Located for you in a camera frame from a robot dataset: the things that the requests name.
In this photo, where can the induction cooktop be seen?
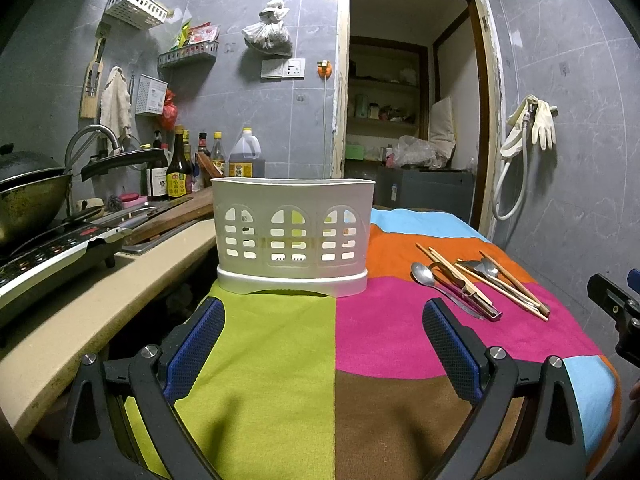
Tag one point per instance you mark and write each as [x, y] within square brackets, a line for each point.
[80, 243]

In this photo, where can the dark grey cabinet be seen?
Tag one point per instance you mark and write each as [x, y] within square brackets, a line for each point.
[444, 190]

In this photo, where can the large oil jug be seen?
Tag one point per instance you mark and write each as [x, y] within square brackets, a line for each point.
[245, 159]

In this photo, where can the dark soy sauce bottle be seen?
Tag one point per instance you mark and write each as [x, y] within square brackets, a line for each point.
[177, 170]

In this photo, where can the multicolour patchwork cloth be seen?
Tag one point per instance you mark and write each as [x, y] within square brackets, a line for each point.
[311, 387]

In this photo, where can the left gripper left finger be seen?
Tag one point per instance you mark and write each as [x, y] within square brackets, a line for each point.
[98, 441]

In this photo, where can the clear plastic bag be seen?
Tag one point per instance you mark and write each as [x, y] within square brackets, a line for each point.
[412, 151]

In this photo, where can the chrome faucet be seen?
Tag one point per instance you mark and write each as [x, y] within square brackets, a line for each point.
[87, 158]

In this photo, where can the red plastic bag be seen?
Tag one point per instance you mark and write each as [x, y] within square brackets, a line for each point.
[168, 118]

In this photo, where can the white wall box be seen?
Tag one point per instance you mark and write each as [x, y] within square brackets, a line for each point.
[150, 97]

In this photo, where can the black wok pan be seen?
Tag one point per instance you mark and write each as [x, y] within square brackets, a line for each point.
[29, 207]

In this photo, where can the wall socket panel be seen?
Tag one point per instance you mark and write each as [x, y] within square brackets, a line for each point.
[283, 68]

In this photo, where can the hanging plastic bag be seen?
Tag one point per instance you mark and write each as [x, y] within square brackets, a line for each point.
[270, 36]

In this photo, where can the orange wall hook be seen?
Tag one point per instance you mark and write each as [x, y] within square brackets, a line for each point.
[324, 69]

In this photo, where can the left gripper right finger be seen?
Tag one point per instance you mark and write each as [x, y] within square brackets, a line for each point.
[547, 441]

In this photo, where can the wooden chopstick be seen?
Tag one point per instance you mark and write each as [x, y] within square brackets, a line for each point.
[423, 249]
[522, 303]
[469, 287]
[518, 285]

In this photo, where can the wooden cutting board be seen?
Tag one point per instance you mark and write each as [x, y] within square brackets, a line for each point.
[200, 205]

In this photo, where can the white rubber gloves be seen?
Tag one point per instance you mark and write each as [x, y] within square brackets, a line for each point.
[542, 129]

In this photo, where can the wooden knife holder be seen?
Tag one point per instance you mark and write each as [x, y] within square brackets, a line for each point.
[90, 93]

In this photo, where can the white wall basket shelf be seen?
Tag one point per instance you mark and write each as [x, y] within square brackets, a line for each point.
[142, 14]

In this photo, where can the grey wall rack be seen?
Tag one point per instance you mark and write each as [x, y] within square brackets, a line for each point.
[202, 51]

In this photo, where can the hanging beige towel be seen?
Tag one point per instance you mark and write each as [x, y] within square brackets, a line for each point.
[115, 106]

